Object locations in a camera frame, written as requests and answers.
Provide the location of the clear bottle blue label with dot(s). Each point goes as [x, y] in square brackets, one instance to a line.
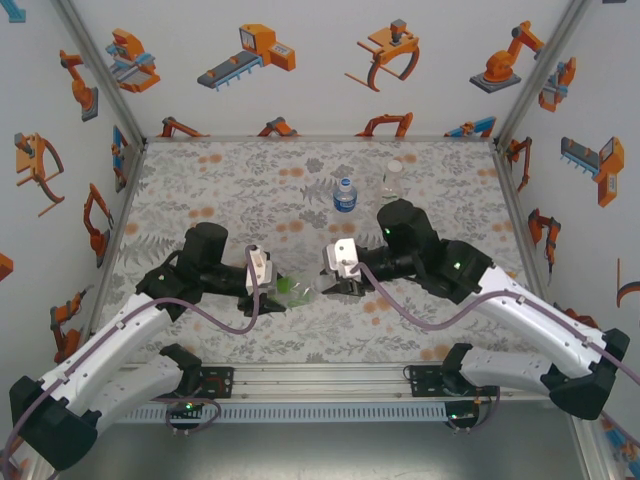
[345, 202]

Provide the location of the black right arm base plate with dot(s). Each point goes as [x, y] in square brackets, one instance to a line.
[422, 380]

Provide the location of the aluminium table edge rail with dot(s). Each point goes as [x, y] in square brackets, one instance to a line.
[325, 380]

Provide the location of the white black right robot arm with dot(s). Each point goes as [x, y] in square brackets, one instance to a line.
[505, 367]

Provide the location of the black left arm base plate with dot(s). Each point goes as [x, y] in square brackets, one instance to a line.
[220, 382]

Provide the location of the wide white bottle cap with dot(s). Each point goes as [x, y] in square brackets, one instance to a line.
[395, 166]

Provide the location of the aluminium back frame rail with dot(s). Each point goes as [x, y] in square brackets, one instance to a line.
[310, 138]

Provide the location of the clear bottle lime green label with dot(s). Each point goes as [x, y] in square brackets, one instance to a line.
[295, 295]

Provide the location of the aluminium lower frame post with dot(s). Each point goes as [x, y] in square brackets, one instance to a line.
[595, 450]

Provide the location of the aluminium frame post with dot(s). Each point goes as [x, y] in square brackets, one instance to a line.
[540, 70]
[100, 70]
[595, 450]

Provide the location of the clear bottle dark green label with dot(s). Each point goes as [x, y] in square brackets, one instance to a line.
[391, 187]

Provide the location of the aluminium side frame rail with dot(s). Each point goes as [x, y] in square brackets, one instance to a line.
[121, 222]
[527, 250]

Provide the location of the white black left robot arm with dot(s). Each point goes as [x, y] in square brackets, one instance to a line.
[110, 335]

